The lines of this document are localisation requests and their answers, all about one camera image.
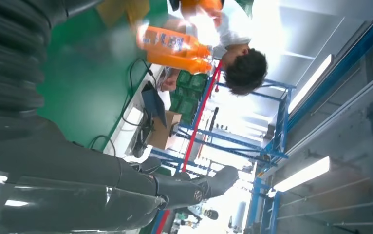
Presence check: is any green plastic crate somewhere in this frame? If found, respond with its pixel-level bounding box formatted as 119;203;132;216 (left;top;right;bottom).
176;70;209;95
169;93;201;125

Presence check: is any tablet in blue case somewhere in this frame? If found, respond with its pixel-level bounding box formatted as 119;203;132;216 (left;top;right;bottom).
141;81;168;127

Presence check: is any white flat box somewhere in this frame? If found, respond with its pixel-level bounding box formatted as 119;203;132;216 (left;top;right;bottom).
126;106;144;126

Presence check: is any brown cardboard box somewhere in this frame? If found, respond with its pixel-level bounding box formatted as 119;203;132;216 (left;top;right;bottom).
149;111;183;151

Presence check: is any white table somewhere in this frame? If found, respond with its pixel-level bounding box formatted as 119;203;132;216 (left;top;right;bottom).
103;64;187;164

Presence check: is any person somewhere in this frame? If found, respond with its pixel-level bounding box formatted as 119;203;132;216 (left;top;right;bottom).
160;0;268;97

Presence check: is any blue metal shelf rack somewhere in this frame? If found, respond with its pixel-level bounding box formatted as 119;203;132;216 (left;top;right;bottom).
149;61;298;234

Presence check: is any ceiling light panel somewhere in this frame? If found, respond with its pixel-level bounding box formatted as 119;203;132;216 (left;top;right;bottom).
273;156;331;193
287;54;334;114

